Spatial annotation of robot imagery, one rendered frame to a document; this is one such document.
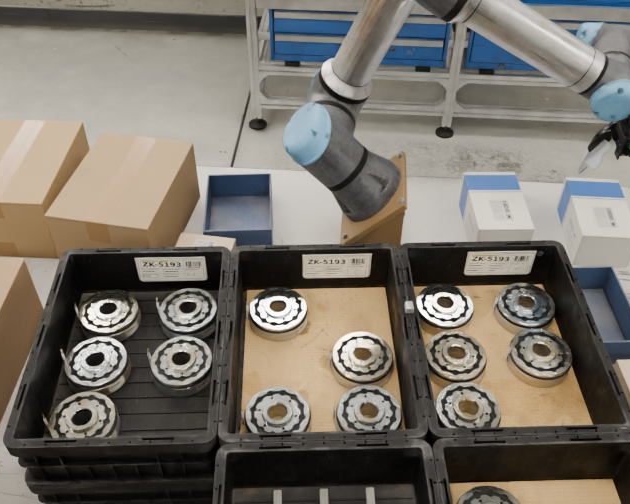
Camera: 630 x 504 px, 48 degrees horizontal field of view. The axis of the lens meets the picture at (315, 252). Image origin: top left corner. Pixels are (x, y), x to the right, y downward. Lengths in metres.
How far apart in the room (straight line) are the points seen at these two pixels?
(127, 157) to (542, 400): 1.00
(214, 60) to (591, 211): 2.48
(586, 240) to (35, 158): 1.21
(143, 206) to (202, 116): 1.85
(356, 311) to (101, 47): 2.90
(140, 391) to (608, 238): 1.01
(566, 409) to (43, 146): 1.22
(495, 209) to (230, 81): 2.18
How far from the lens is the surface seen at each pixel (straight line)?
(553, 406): 1.25
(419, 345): 1.14
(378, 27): 1.40
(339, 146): 1.42
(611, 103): 1.31
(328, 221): 1.68
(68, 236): 1.56
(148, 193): 1.54
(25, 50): 4.08
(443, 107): 3.15
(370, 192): 1.46
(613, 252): 1.67
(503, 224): 1.59
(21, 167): 1.69
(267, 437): 1.04
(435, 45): 3.01
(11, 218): 1.63
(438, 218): 1.71
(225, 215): 1.70
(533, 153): 3.22
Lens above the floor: 1.81
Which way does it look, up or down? 44 degrees down
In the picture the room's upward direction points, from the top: 1 degrees clockwise
